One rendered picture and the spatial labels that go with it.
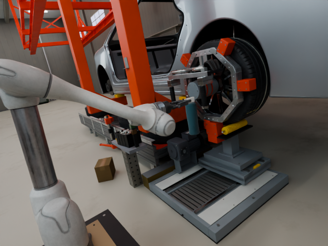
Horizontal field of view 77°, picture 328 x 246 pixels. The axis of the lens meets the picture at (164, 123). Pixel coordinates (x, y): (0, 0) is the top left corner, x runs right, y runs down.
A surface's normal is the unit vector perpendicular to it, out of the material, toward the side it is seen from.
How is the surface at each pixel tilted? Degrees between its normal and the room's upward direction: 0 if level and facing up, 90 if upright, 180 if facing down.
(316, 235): 0
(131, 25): 90
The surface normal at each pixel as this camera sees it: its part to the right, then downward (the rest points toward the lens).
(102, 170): 0.10, 0.24
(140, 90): 0.55, 0.12
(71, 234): 0.77, -0.04
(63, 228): 0.51, -0.15
